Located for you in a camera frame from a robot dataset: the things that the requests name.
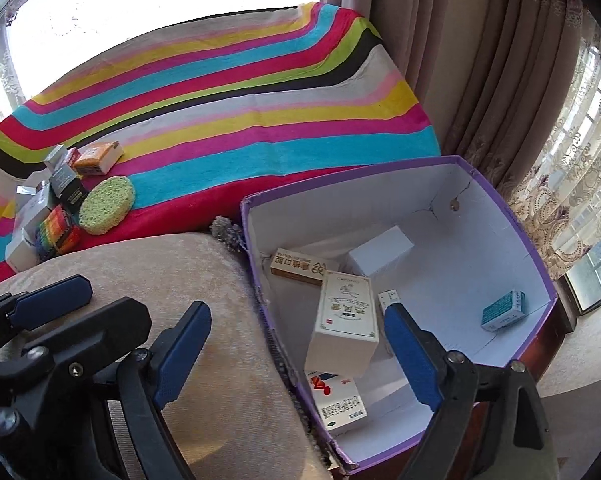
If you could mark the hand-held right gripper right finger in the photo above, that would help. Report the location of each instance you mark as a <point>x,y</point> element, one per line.
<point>410,360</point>

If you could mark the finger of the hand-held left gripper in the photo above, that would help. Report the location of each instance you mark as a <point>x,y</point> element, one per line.
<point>50,297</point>
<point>105,325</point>

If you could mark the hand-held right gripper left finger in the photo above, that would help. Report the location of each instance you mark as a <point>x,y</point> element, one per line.
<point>180,355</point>

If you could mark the rainbow striped pack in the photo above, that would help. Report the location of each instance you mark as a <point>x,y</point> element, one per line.
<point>58,232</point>

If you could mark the white box with emblem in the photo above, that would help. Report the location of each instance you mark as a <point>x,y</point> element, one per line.
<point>36,207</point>

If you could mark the green round sponge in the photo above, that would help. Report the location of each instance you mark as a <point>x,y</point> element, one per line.
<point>105,205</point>

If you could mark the black box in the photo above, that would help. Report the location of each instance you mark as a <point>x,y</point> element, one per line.
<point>69,187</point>

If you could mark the purple cardboard box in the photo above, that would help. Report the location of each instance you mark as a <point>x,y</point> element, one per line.
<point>460,230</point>

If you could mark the beige velvet cushion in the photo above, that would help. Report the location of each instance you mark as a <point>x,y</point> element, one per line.
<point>240,360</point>

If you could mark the white and green medicine box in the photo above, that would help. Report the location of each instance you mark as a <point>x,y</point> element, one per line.
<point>386,300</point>

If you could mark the large white deer print box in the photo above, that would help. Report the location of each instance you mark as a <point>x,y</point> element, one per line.
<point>340,330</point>

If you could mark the red white blue medicine box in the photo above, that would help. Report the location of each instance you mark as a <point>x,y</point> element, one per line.
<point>335,400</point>

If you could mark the teal and white small box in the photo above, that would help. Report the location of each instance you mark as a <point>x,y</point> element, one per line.
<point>503,311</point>

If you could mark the plain white box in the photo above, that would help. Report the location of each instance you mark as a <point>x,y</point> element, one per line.
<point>380,252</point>

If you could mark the grey pompom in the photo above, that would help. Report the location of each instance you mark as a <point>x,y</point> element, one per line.
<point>226,234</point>

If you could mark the dark red wooden table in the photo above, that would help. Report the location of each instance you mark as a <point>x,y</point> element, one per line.
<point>540,345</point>

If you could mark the brown and white flat box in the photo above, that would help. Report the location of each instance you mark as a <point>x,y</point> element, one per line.
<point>300,267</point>

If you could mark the orange and white small box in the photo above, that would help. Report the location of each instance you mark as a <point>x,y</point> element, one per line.
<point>98,157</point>

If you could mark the brown floor socket plate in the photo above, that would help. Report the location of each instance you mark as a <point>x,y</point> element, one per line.
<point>563,462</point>

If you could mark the rainbow striped blanket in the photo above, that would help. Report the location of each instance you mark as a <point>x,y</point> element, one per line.
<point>230,125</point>

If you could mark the white lace sheer curtain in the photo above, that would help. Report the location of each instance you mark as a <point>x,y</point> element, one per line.
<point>575,160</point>

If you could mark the embroidered taupe curtain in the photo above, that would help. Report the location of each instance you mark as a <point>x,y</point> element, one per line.
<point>505,85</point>

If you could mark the plain taupe curtain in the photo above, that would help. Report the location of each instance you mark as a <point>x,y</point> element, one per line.
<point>380,10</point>

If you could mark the dark window frame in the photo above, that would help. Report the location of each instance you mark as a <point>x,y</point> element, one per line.
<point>593,280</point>

